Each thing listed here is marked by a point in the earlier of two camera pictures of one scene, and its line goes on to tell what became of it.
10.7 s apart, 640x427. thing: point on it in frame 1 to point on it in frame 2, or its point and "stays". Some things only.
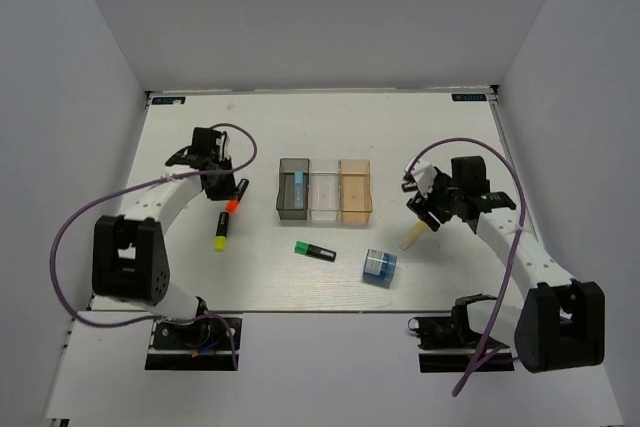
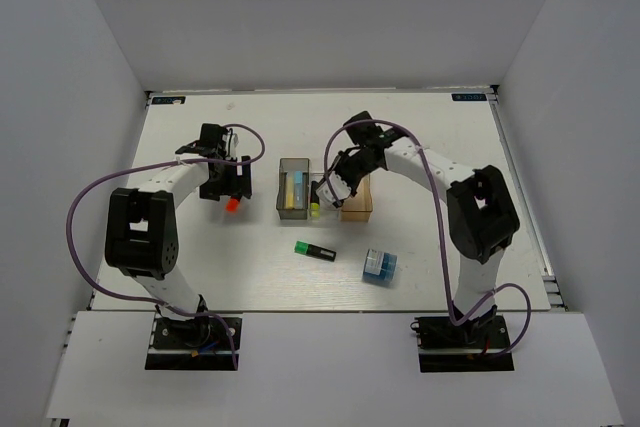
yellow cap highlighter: [221, 234] to [315, 200]
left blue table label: [168, 100] stays
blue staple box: [379, 268] stays
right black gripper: [422, 206] to [341, 157]
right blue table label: [468, 97] stays
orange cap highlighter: [232, 204] stays
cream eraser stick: [412, 234] to [290, 190]
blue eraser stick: [298, 190] stays
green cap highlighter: [310, 249] stays
